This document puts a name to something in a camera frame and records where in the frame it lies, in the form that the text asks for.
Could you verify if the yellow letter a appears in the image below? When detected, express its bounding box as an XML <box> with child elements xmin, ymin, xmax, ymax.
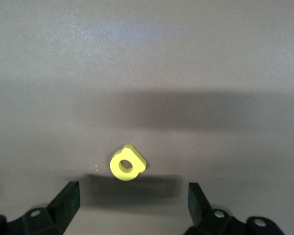
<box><xmin>109</xmin><ymin>143</ymin><xmax>147</xmax><ymax>182</ymax></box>

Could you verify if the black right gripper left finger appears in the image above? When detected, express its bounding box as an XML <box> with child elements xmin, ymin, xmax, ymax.
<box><xmin>0</xmin><ymin>181</ymin><xmax>81</xmax><ymax>235</ymax></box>

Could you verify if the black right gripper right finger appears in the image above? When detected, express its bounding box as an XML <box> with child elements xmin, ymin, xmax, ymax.
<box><xmin>183</xmin><ymin>182</ymin><xmax>285</xmax><ymax>235</ymax></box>

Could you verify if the brown table cover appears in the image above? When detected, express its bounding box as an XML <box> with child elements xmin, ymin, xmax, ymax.
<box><xmin>0</xmin><ymin>0</ymin><xmax>294</xmax><ymax>235</ymax></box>

